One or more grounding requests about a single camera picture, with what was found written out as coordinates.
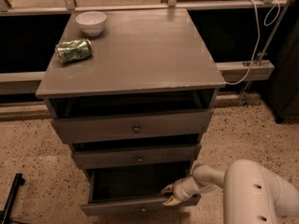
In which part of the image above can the metal diagonal rod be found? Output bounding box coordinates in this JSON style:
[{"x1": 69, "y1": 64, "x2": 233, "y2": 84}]
[{"x1": 238, "y1": 0, "x2": 299, "y2": 108}]

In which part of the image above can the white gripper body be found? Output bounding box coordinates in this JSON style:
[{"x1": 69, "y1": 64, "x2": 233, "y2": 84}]
[{"x1": 173, "y1": 175, "x2": 200, "y2": 202}]

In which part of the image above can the white cable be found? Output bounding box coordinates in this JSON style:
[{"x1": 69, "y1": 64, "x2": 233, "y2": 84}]
[{"x1": 225, "y1": 0, "x2": 282, "y2": 87}]

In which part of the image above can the grey drawer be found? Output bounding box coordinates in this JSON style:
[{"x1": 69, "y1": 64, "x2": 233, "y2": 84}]
[
  {"x1": 73, "y1": 143, "x2": 201, "y2": 169},
  {"x1": 52, "y1": 109, "x2": 213, "y2": 144},
  {"x1": 81, "y1": 161, "x2": 191, "y2": 217}
]

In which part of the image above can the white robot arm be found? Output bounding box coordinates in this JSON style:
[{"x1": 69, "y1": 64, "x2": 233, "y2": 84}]
[{"x1": 162, "y1": 160, "x2": 299, "y2": 224}]

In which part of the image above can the dark cabinet at right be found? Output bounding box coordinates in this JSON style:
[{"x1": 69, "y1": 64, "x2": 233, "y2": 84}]
[{"x1": 264, "y1": 19, "x2": 299, "y2": 123}]

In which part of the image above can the grey middle drawer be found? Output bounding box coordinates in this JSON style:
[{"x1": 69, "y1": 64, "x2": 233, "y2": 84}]
[{"x1": 73, "y1": 143, "x2": 201, "y2": 169}]

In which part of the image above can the white ceramic bowl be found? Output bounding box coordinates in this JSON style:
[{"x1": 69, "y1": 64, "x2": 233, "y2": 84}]
[{"x1": 75, "y1": 11, "x2": 107, "y2": 36}]

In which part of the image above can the grey bottom drawer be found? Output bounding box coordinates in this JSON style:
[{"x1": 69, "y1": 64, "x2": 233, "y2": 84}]
[{"x1": 81, "y1": 161, "x2": 191, "y2": 217}]

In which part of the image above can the crushed green soda can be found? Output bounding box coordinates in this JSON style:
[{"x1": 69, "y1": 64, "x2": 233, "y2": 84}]
[{"x1": 55, "y1": 38, "x2": 93, "y2": 63}]

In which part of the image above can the grey metal railing frame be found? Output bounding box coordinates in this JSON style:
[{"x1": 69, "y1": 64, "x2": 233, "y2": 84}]
[{"x1": 0, "y1": 0, "x2": 299, "y2": 95}]

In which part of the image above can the grey wooden drawer cabinet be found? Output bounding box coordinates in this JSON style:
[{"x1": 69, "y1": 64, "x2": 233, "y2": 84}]
[{"x1": 36, "y1": 8, "x2": 227, "y2": 179}]

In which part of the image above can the grey top drawer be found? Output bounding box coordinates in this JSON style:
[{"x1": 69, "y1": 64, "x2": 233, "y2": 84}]
[{"x1": 52, "y1": 109, "x2": 213, "y2": 144}]

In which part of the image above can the black stand leg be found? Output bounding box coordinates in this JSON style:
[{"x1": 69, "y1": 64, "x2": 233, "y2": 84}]
[{"x1": 0, "y1": 173, "x2": 25, "y2": 224}]

